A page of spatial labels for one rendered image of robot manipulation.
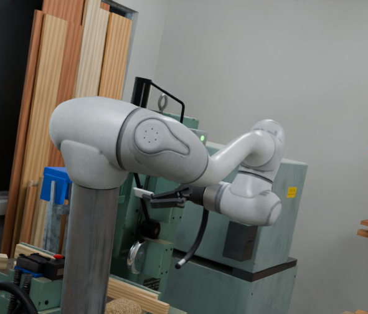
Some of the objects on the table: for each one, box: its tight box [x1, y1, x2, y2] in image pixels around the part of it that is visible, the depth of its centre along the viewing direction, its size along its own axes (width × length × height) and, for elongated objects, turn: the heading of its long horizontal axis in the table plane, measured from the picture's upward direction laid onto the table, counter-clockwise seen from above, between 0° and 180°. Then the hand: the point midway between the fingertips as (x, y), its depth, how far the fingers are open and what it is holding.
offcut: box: [0, 254, 8, 270], centre depth 213 cm, size 4×4×4 cm
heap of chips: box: [105, 298, 146, 314], centre depth 193 cm, size 9×14×4 cm, turn 80°
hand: (149, 177), depth 190 cm, fingers open, 13 cm apart
